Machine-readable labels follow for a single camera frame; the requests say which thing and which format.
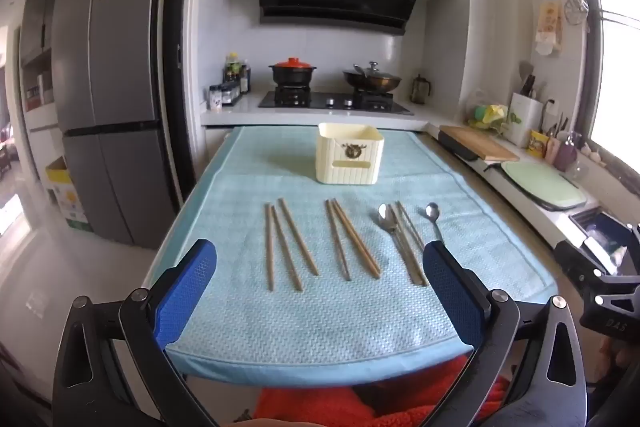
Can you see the cream plastic utensil box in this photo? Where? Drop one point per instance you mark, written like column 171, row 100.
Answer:
column 347, row 157

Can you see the wok with glass lid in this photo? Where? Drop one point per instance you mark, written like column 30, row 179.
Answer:
column 372, row 79

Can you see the wooden chopstick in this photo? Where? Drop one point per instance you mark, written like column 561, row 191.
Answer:
column 269, row 247
column 352, row 238
column 358, row 237
column 286, row 249
column 337, row 241
column 298, row 237

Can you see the yellow cardboard box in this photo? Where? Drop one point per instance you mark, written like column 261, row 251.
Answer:
column 65, row 197

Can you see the white seasoning jar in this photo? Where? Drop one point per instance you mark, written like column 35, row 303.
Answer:
column 215, row 99

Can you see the metal chopstick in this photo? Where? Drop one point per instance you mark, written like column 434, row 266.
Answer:
column 402, row 241
column 411, row 223

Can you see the hanging printed cloth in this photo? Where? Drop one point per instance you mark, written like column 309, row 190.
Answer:
column 548, row 27

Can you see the window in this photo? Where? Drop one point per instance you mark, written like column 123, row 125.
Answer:
column 617, row 57

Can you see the black clay pot red lid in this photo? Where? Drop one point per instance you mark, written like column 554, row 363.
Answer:
column 291, row 72

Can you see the white knife holder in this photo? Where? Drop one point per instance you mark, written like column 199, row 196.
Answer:
column 525, row 119

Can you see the orange fleece cloth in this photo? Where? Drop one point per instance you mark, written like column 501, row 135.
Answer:
column 320, row 407

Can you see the light blue towel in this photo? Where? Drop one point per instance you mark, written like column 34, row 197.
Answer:
column 325, row 322

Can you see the black gas stove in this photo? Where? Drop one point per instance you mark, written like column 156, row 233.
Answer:
column 330, row 101

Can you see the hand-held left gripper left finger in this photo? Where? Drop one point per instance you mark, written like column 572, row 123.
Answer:
column 187, row 287

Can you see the wooden cutting board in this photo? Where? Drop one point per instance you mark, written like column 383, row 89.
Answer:
column 480, row 144

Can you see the grey refrigerator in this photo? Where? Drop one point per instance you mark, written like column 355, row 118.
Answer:
column 110, row 82

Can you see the kitchen sink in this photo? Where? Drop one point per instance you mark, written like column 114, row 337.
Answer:
column 600, row 232

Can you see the green cutting board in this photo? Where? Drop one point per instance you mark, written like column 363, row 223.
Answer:
column 542, row 186

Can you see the yellow cap sauce bottle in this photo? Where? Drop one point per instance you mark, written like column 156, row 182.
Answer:
column 231, row 67

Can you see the green and yellow bag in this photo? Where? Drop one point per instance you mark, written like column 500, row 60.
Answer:
column 487, row 117

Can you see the purple soap dispenser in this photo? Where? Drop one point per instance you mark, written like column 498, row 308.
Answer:
column 565, row 154

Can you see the open shelf cabinet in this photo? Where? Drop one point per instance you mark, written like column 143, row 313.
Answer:
column 37, row 32

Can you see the yellow snack packet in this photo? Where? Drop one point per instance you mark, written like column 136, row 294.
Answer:
column 538, row 143

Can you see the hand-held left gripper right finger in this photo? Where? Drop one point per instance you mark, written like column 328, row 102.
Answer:
column 450, row 292

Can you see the metal spoon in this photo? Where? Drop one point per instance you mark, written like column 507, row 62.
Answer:
column 383, row 213
column 432, row 211

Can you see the pink bottle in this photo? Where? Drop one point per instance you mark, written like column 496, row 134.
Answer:
column 551, row 152

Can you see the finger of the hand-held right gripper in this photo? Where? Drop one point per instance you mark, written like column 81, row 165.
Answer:
column 577, row 264

